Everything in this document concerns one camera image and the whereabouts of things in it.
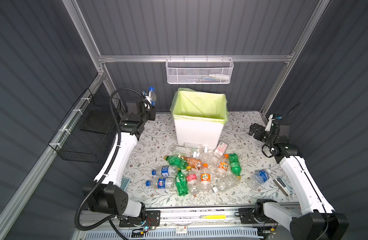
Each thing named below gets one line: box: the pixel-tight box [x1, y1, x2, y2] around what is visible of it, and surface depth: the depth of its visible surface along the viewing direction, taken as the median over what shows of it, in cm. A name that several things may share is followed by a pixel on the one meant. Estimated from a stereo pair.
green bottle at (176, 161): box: [164, 155, 188, 170], surface depth 91 cm
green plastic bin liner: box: [169, 87, 229, 125], surface depth 93 cm
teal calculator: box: [120, 176, 131, 192], surface depth 86 cm
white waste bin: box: [174, 119, 225, 150], surface depth 84 cm
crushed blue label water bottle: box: [246, 169, 271, 191], surface depth 84 cm
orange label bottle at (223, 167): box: [216, 154, 230, 178], surface depth 89 cm
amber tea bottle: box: [182, 156, 203, 171], surface depth 89 cm
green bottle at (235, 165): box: [229, 153, 242, 180], surface depth 88 cm
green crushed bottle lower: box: [175, 170, 189, 197], surface depth 84 cm
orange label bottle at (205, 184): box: [200, 163, 212, 193], surface depth 84 cm
